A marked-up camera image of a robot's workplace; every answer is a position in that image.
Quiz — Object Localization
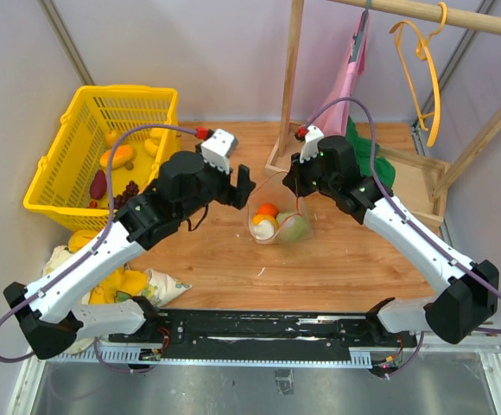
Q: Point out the yellow bell pepper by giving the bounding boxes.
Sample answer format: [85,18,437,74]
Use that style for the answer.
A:
[252,214,270,226]

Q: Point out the purple cable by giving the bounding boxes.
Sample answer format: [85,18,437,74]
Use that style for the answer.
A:
[0,124,204,363]
[306,97,501,335]

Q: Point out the purple grapes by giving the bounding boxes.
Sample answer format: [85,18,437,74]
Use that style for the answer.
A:
[107,181,139,210]

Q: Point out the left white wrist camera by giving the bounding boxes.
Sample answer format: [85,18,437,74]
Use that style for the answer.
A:
[195,127,238,175]

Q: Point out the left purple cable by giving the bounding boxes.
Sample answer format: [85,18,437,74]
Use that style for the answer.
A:
[0,124,204,363]

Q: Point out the wooden clothes rack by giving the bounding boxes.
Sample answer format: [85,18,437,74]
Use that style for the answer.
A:
[264,1,501,228]

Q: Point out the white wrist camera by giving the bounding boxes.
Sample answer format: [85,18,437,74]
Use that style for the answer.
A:
[295,124,324,163]
[195,127,238,175]

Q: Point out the yellow bananas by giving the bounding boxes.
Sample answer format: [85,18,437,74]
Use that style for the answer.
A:
[143,127,164,157]

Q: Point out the green cloth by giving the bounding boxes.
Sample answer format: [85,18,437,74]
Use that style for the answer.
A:
[346,118,396,188]

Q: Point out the purple sweet potato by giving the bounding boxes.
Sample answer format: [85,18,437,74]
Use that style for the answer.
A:
[89,170,107,201]

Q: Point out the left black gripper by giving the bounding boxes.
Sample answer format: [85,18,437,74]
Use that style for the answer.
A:
[177,144,256,222]

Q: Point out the yellow lemon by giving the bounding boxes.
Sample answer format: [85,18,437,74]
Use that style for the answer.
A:
[104,130,121,148]

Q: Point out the yellow clothes hanger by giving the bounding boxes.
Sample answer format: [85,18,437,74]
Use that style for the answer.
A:
[389,1,449,148]

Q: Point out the orange fruit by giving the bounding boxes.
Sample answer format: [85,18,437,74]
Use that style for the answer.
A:
[257,203,279,218]

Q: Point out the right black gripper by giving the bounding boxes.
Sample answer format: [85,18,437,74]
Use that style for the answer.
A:
[282,148,339,198]

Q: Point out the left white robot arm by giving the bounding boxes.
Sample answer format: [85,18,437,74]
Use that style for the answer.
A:
[3,151,256,360]

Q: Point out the yellow patterned cloth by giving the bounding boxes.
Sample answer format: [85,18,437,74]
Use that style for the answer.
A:
[41,246,192,354]

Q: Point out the white garlic toy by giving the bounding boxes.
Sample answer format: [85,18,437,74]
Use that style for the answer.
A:
[251,218,278,240]

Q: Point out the green cabbage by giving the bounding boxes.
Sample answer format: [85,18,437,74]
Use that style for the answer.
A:
[276,211,310,243]

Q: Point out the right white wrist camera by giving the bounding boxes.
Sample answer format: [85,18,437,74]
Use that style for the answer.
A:
[295,124,324,163]

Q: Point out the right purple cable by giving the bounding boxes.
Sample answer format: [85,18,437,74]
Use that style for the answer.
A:
[306,97,501,335]

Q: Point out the sliced mango toy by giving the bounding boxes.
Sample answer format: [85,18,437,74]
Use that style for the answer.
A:
[67,230,99,254]

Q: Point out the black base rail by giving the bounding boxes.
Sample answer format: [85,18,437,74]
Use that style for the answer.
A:
[107,309,416,365]

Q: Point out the yellow plastic basket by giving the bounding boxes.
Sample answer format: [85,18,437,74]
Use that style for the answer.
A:
[23,85,181,231]

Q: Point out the clear zip bag orange zipper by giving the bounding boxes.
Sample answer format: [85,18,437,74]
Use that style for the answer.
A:
[246,172,313,245]

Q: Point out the grey clothes hanger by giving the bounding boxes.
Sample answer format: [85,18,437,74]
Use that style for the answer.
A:
[349,0,371,63]

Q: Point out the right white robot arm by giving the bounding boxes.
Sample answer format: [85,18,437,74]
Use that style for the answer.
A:
[282,130,499,346]

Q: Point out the orange mango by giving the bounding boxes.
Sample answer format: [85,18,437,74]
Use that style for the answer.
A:
[99,144,135,169]

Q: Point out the pink cloth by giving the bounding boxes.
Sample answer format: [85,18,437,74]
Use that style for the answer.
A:
[306,10,371,135]

